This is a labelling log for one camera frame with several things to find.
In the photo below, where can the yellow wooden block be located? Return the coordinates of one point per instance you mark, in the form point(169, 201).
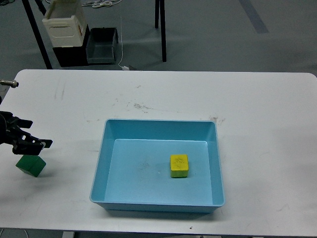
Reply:
point(179, 165)

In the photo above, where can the dark grey plastic bin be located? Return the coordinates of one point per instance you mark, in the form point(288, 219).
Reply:
point(101, 46)

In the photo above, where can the green wooden block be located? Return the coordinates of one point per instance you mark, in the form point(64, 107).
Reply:
point(31, 165)

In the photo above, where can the black left table leg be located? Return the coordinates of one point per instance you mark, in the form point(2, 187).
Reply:
point(36, 33)

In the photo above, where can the blue plastic box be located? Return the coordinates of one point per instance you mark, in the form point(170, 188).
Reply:
point(133, 168)

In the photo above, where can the cream plastic crate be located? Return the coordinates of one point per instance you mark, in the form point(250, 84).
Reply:
point(65, 23)

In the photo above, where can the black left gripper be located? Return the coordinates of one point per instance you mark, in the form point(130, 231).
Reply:
point(23, 144)

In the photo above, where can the black right table legs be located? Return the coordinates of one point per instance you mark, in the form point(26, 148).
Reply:
point(160, 22)

